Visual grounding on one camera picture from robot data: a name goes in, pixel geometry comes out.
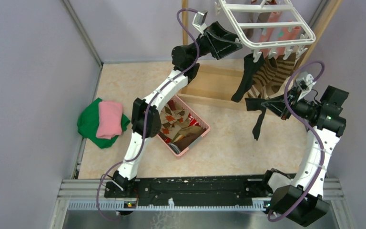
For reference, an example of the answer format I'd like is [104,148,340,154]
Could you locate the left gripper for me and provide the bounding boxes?
[189,21,245,61]

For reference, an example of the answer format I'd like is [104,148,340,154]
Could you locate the black sock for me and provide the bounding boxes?
[244,97,270,141]
[231,53,264,103]

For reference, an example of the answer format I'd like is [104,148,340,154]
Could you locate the white clip hanger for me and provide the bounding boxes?
[216,0,316,62]

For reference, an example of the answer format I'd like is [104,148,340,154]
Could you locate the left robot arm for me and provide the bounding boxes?
[112,22,242,197]

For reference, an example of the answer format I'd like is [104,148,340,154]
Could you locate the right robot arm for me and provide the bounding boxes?
[260,86,349,227]

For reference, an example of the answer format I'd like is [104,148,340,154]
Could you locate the striped socks in basket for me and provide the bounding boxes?
[157,99,207,152]

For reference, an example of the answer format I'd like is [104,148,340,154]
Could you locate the maroon striped sock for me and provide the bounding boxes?
[244,12,269,39]

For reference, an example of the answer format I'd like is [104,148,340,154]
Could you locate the wooden rack stand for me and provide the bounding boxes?
[177,0,342,111]

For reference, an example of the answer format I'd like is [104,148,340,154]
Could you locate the pink sock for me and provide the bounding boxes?
[257,12,302,42]

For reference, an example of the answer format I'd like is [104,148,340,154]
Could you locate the pink plastic basket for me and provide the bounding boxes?
[157,94,211,158]

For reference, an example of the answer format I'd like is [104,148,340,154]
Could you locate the pink folded cloth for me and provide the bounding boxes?
[96,101,123,140]

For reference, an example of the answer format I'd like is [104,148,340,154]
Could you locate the green cloth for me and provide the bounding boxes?
[77,98,131,149]

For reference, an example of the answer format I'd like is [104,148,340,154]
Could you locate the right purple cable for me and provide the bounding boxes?
[267,61,326,223]

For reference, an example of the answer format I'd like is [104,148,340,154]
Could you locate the purple cable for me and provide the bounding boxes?
[96,8,201,221]
[267,61,326,223]

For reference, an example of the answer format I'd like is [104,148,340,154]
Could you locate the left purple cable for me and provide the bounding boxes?
[96,8,201,221]

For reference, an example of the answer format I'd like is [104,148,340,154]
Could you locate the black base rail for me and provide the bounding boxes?
[104,175,273,212]

